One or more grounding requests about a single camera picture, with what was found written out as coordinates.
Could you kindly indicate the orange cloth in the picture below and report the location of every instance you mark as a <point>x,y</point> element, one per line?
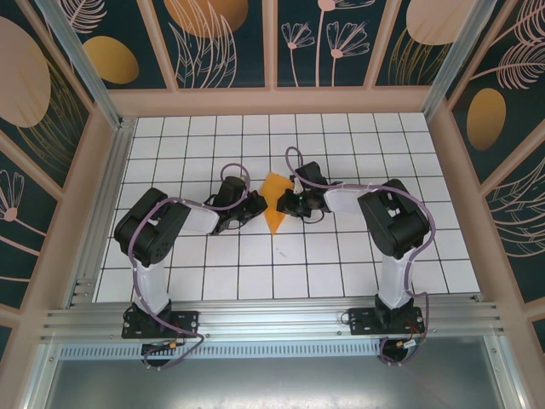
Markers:
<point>274,217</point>

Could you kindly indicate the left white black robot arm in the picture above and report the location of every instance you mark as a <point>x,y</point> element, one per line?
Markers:
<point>149,238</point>

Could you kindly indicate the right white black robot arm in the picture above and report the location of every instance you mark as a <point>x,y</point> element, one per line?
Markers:
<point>391,221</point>

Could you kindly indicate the grey metal sheet panel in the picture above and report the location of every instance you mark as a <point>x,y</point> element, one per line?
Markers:
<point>272,385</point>

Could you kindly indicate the long aluminium base rail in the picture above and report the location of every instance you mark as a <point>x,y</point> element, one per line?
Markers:
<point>272,319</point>

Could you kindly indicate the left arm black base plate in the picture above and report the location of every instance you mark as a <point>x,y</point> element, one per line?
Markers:
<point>187,324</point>

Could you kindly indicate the aluminium side rail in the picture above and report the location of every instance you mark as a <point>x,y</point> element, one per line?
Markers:
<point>106,191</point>

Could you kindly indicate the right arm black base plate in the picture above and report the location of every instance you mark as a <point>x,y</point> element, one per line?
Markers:
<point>362,321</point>

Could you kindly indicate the aluminium corner post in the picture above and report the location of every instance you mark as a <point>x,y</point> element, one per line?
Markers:
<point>81,64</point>
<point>460,55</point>

